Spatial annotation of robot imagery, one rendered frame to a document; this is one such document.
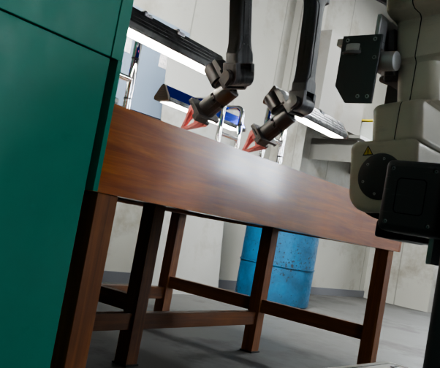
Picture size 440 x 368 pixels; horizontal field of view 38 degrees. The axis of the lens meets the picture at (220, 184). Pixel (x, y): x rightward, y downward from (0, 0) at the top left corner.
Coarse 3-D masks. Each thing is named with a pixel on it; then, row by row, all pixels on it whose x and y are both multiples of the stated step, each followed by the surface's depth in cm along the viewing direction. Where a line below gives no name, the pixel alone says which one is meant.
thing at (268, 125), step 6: (270, 120) 202; (252, 126) 202; (258, 126) 204; (264, 126) 202; (270, 126) 201; (276, 126) 200; (258, 132) 200; (264, 132) 202; (270, 132) 201; (276, 132) 201; (258, 138) 200; (264, 138) 201; (270, 138) 203; (270, 144) 206; (276, 144) 207
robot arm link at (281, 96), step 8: (272, 96) 203; (280, 96) 202; (288, 96) 204; (296, 96) 194; (272, 104) 202; (288, 104) 195; (296, 104) 194; (272, 112) 204; (288, 112) 196; (296, 112) 199
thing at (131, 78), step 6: (144, 12) 179; (150, 18) 181; (138, 42) 202; (138, 48) 202; (132, 54) 202; (138, 54) 202; (132, 60) 201; (138, 60) 202; (132, 66) 201; (132, 72) 201; (120, 78) 198; (126, 78) 199; (132, 78) 201; (126, 84) 201; (132, 84) 201; (126, 90) 201; (132, 90) 201; (126, 96) 200; (126, 102) 200
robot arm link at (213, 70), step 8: (208, 64) 184; (216, 64) 182; (208, 72) 184; (216, 72) 182; (224, 72) 175; (216, 80) 183; (224, 80) 175; (224, 88) 177; (232, 88) 179; (240, 88) 180
